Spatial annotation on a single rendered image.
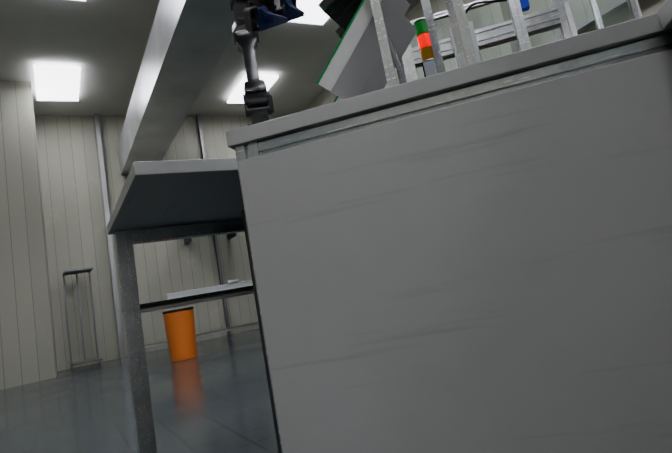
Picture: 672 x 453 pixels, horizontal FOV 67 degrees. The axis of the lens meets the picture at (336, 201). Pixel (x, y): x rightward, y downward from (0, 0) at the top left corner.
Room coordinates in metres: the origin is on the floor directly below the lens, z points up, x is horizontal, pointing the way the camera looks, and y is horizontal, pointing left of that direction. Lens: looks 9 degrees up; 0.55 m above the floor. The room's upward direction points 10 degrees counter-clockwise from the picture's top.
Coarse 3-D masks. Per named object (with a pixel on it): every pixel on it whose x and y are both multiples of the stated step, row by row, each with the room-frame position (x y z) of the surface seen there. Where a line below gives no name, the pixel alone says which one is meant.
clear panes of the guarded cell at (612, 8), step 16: (528, 0) 2.69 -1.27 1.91; (544, 0) 2.67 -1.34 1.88; (576, 0) 2.63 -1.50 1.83; (608, 0) 2.39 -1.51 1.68; (624, 0) 2.21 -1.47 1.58; (448, 16) 2.80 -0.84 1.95; (480, 16) 2.75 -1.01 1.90; (496, 16) 2.73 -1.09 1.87; (576, 16) 2.64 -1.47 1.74; (592, 16) 2.62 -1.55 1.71; (608, 16) 2.45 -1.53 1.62; (624, 16) 2.26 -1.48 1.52; (448, 32) 2.80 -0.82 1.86; (544, 32) 2.68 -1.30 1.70; (496, 48) 2.74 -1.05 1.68; (512, 48) 2.72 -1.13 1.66; (448, 64) 2.81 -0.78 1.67
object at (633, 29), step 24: (624, 24) 0.74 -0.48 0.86; (648, 24) 0.74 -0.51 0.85; (552, 48) 0.77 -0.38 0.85; (576, 48) 0.76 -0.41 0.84; (600, 48) 0.76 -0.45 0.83; (456, 72) 0.81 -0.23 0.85; (480, 72) 0.80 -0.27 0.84; (504, 72) 0.79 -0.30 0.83; (360, 96) 0.85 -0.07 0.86; (384, 96) 0.84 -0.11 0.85; (408, 96) 0.83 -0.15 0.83; (288, 120) 0.88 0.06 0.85; (312, 120) 0.87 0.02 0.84; (336, 120) 0.87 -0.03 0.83; (240, 144) 0.91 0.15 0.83
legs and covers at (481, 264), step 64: (576, 64) 0.77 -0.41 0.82; (640, 64) 0.74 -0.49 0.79; (320, 128) 0.88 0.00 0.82; (384, 128) 0.84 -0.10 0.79; (448, 128) 0.82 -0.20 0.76; (512, 128) 0.79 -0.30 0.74; (576, 128) 0.77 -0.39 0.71; (640, 128) 0.75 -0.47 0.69; (256, 192) 0.90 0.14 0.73; (320, 192) 0.87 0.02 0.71; (384, 192) 0.85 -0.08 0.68; (448, 192) 0.82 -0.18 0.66; (512, 192) 0.80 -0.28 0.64; (576, 192) 0.78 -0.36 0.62; (640, 192) 0.76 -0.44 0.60; (256, 256) 0.91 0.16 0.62; (320, 256) 0.88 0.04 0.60; (384, 256) 0.85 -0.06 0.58; (448, 256) 0.83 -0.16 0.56; (512, 256) 0.80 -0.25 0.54; (576, 256) 0.78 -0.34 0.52; (640, 256) 0.76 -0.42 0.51; (320, 320) 0.88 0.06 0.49; (384, 320) 0.86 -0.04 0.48; (448, 320) 0.83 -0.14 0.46; (512, 320) 0.81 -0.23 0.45; (576, 320) 0.79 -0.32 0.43; (640, 320) 0.77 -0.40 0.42; (320, 384) 0.89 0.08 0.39; (384, 384) 0.86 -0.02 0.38; (448, 384) 0.84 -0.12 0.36; (512, 384) 0.82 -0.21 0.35; (576, 384) 0.79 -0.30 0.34; (640, 384) 0.77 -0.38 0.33; (320, 448) 0.89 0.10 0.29; (384, 448) 0.87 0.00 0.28; (448, 448) 0.84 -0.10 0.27; (512, 448) 0.82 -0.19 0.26; (576, 448) 0.80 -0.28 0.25; (640, 448) 0.78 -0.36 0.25
